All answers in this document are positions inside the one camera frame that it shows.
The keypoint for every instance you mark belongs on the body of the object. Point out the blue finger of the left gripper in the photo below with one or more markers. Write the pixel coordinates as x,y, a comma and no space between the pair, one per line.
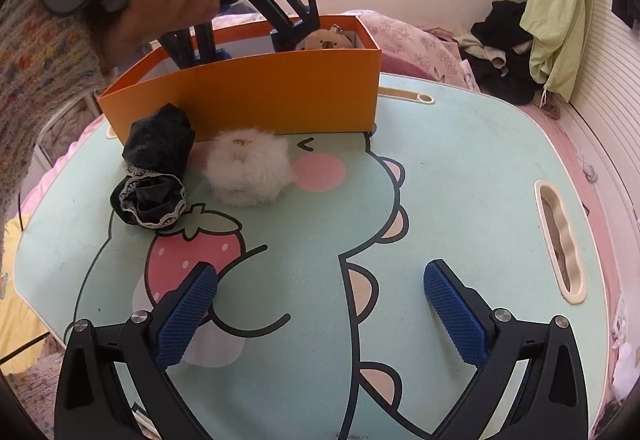
287,33
193,47

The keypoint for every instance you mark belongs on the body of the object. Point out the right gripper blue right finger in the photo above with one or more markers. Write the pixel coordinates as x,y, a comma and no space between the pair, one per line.
551,402

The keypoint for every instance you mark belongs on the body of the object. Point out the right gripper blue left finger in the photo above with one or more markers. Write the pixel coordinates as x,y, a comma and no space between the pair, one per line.
90,402

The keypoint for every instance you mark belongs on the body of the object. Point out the brown bear plush toy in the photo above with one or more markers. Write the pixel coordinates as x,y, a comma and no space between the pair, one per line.
326,38

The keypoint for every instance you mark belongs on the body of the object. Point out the black lace satin cloth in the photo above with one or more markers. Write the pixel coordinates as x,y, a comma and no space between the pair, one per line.
152,194

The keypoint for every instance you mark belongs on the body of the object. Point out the white fluffy fur ball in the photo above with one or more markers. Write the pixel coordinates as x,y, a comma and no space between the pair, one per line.
248,167

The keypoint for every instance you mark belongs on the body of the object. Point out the orange cardboard box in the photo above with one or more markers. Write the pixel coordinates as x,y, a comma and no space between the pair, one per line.
295,92

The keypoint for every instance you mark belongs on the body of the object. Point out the knitted speckled left sleeve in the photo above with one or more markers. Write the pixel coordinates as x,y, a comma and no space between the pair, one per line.
46,62

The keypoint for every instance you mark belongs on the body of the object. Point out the pink floral quilt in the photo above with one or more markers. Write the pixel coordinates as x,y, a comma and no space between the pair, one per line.
406,49

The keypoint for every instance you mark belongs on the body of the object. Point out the black clothes pile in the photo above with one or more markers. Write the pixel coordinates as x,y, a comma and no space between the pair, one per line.
498,51

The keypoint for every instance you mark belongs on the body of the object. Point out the green cartoon lap table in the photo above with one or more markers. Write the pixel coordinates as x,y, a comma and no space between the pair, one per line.
321,329

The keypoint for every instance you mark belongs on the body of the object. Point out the light green hanging cloth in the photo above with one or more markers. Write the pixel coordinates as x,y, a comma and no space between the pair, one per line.
558,29

